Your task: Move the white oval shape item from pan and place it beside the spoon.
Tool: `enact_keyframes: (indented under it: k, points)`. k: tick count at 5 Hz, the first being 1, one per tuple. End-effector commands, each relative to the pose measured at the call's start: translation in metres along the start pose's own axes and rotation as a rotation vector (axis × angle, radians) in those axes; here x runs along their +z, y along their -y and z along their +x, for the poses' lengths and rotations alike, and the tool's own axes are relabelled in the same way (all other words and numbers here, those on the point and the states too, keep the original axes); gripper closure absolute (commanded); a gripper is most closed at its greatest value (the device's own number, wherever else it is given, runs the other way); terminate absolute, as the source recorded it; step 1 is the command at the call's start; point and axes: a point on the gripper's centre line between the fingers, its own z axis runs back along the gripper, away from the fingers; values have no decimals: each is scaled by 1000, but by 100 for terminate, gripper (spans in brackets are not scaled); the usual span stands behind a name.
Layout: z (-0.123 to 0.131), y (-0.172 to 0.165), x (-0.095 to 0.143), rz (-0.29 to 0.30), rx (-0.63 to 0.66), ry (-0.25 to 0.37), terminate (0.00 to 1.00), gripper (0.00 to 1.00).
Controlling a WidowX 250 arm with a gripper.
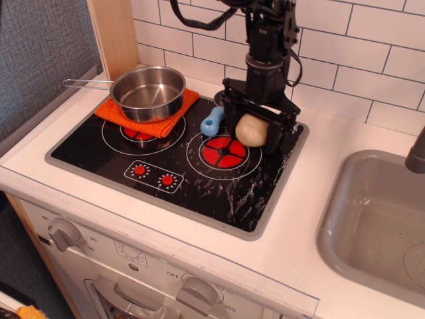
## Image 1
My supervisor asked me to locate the left grey oven dial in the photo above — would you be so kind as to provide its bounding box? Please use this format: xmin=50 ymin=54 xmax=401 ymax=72
xmin=47 ymin=218 xmax=82 ymax=252

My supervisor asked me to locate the right red stove knob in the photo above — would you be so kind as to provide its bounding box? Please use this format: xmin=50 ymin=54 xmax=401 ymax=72
xmin=161 ymin=175 xmax=174 ymax=187

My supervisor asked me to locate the black toy stovetop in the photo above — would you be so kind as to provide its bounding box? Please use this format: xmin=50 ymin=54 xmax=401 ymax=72
xmin=45 ymin=98 xmax=309 ymax=241

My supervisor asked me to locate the wooden side panel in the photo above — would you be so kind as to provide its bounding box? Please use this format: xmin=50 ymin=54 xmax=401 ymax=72
xmin=87 ymin=0 xmax=140 ymax=80

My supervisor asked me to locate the orange yellow object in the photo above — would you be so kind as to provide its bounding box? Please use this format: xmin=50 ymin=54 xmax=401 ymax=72
xmin=15 ymin=305 xmax=47 ymax=319

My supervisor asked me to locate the stainless steel pot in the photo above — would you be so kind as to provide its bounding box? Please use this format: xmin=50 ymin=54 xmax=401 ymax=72
xmin=62 ymin=65 xmax=187 ymax=124

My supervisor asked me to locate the grey sink basin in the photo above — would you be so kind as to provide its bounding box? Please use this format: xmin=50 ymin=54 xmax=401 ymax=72
xmin=317 ymin=150 xmax=424 ymax=308

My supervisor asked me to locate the left red stove knob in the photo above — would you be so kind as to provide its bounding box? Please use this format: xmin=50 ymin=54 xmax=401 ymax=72
xmin=133 ymin=165 xmax=146 ymax=176

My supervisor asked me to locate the orange towel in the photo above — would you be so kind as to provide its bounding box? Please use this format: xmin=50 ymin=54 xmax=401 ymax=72
xmin=95 ymin=88 xmax=201 ymax=138

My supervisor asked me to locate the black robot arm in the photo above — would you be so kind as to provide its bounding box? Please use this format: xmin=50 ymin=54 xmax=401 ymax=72
xmin=222 ymin=1 xmax=300 ymax=154

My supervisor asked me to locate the beige potato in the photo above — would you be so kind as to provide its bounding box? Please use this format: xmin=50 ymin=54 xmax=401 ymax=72
xmin=235 ymin=114 xmax=269 ymax=147

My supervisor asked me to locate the blue and grey scoop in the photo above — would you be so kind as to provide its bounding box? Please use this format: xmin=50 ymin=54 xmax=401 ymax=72
xmin=200 ymin=90 xmax=224 ymax=137

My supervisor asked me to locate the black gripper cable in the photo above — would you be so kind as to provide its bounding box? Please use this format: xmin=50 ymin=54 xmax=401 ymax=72
xmin=169 ymin=0 xmax=238 ymax=31

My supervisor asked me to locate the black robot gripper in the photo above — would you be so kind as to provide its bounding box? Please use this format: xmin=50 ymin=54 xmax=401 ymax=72
xmin=223 ymin=54 xmax=300 ymax=154

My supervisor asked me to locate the grey faucet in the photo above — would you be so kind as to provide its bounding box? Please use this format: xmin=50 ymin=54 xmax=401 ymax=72
xmin=404 ymin=128 xmax=425 ymax=174

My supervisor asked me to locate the red stove knob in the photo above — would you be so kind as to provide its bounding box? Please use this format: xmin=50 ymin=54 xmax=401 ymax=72
xmin=161 ymin=175 xmax=174 ymax=187
xmin=133 ymin=165 xmax=146 ymax=176

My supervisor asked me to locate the grey oven dial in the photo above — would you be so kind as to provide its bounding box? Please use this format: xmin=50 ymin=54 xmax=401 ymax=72
xmin=47 ymin=218 xmax=82 ymax=252
xmin=176 ymin=277 xmax=218 ymax=316

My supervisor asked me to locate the right grey oven dial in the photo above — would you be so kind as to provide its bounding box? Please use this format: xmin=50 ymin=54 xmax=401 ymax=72
xmin=176 ymin=277 xmax=218 ymax=316

